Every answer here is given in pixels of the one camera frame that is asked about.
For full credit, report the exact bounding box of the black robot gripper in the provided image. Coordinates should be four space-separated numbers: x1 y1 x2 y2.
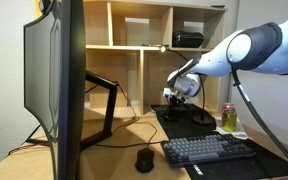
164 96 184 120

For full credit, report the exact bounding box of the black gooseneck desk lamp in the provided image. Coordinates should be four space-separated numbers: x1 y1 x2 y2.
141 43 215 126

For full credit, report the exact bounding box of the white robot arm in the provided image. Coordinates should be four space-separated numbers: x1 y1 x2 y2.
167 19 288 98

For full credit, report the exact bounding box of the black desk mat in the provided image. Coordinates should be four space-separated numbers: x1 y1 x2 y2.
152 105 288 180

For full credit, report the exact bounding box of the grey mechanical keyboard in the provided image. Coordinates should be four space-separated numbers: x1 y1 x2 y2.
161 134 255 168

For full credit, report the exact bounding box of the red drink can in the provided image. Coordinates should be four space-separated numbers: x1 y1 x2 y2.
222 103 235 114

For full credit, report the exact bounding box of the black computer mouse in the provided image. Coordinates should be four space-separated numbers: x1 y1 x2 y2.
135 148 155 173

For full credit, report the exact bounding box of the yellow drink can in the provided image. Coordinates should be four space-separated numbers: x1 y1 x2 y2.
222 109 237 132

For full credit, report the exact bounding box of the black monitor stand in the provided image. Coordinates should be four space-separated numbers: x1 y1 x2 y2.
26 70 120 152

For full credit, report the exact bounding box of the white paper napkin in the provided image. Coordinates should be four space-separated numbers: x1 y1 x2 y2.
215 116 248 140

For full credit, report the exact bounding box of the black zippered case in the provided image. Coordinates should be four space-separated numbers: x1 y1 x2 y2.
172 30 204 48

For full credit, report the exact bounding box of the light wooden cubby shelf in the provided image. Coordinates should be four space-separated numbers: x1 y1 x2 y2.
83 0 226 115

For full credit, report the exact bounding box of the small dark object on shelf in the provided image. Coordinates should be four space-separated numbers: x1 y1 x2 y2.
211 5 226 8

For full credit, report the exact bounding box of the curved black computer monitor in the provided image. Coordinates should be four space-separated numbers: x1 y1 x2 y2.
24 0 86 180

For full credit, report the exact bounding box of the black mouse cable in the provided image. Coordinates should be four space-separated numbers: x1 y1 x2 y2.
94 120 162 150

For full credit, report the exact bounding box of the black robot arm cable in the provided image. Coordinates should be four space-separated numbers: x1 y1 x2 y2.
230 64 288 174

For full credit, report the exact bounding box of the black monitor power cable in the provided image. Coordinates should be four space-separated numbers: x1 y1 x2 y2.
6 124 52 158

